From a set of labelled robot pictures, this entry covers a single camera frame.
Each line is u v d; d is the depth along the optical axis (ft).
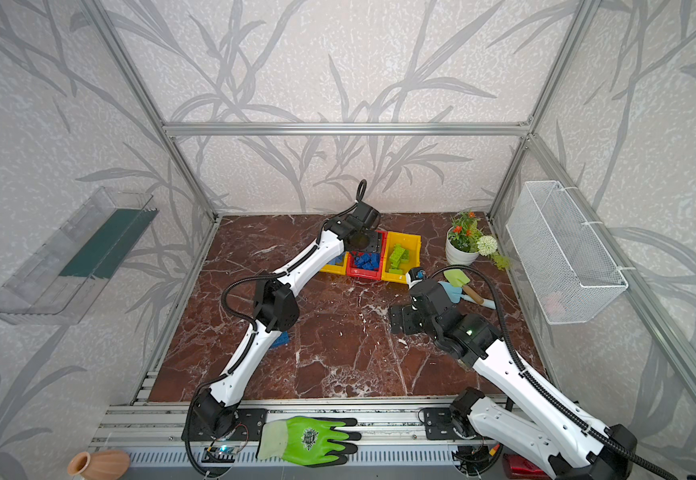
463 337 1.60
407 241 3.46
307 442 2.31
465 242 3.24
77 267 2.16
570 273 2.00
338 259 2.43
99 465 2.00
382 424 2.47
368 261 3.35
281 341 2.27
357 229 2.49
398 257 3.37
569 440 1.28
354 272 3.25
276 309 2.11
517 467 2.14
